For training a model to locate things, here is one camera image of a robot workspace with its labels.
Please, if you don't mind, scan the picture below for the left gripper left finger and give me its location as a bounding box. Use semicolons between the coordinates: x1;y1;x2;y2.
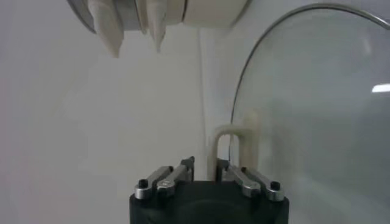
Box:
133;156;196;201

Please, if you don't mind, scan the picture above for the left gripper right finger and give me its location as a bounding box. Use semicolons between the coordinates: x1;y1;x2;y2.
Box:
215;158;286;203

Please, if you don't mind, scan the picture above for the glass lid with cream handle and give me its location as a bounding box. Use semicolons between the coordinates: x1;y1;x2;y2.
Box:
207;2;390;224

